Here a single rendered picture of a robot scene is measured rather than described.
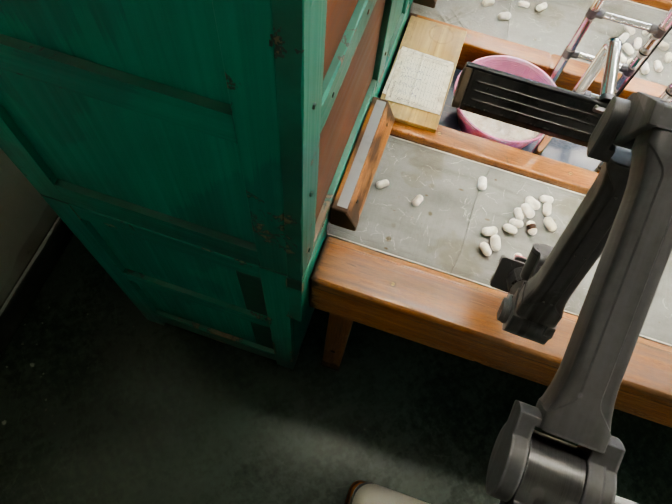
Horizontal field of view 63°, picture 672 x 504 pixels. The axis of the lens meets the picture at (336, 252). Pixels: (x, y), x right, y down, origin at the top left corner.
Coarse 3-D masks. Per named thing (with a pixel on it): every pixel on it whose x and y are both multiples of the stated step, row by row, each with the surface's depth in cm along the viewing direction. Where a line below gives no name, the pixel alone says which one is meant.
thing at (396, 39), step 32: (96, 224) 119; (128, 224) 108; (96, 256) 136; (128, 256) 132; (160, 256) 124; (192, 256) 117; (224, 256) 106; (128, 288) 154; (160, 288) 143; (192, 288) 139; (224, 288) 130; (256, 288) 122; (288, 288) 110; (160, 320) 180; (192, 320) 171; (224, 320) 158; (256, 320) 141; (288, 320) 131; (256, 352) 175; (288, 352) 161
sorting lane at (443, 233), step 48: (384, 192) 125; (432, 192) 126; (480, 192) 127; (528, 192) 127; (576, 192) 128; (384, 240) 120; (432, 240) 121; (480, 240) 121; (528, 240) 122; (576, 288) 118
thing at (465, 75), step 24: (480, 72) 93; (504, 72) 93; (456, 96) 96; (480, 96) 95; (504, 96) 94; (528, 96) 93; (552, 96) 92; (576, 96) 92; (504, 120) 97; (528, 120) 95; (552, 120) 94; (576, 120) 94
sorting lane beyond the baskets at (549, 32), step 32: (448, 0) 151; (480, 0) 152; (512, 0) 152; (544, 0) 153; (576, 0) 154; (608, 0) 155; (480, 32) 147; (512, 32) 148; (544, 32) 148; (608, 32) 150; (640, 32) 150
